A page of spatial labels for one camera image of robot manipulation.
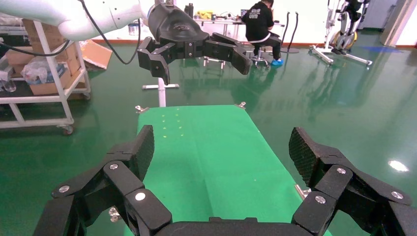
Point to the black curved floor stand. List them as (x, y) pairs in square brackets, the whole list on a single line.
[(290, 50)]

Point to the yellow desk item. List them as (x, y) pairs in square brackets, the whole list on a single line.
[(205, 14)]

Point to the white office desk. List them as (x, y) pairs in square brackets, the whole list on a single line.
[(224, 21)]

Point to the clear plastic bag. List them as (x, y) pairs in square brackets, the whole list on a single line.
[(35, 71)]

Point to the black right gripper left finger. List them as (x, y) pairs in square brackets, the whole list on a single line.
[(123, 180)]

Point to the brown cardboard storage box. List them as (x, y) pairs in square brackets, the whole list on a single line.
[(57, 37), (49, 88), (18, 58)]

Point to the seated person in black hoodie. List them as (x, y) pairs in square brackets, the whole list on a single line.
[(259, 22)]

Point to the white wheeled shelf cart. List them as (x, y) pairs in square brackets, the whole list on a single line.
[(32, 99)]

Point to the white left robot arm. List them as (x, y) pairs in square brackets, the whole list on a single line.
[(97, 16)]

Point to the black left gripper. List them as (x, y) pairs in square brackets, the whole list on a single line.
[(172, 26)]

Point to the black bottle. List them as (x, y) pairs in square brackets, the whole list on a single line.
[(189, 10)]

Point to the flat cardboard sheet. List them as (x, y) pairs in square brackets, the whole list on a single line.
[(96, 53)]

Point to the white T-shaped floor stand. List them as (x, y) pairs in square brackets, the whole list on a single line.
[(162, 94)]

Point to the silver metal binder clip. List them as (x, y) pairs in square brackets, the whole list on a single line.
[(241, 105), (303, 192), (114, 215), (141, 109)]

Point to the small wheeled stool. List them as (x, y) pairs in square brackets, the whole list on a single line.
[(259, 53)]

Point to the green tablecloth with yellow marks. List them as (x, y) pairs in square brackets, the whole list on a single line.
[(211, 156)]

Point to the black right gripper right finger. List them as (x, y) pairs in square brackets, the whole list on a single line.
[(332, 182)]

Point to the white frame test rig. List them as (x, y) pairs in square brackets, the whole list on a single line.
[(345, 39)]

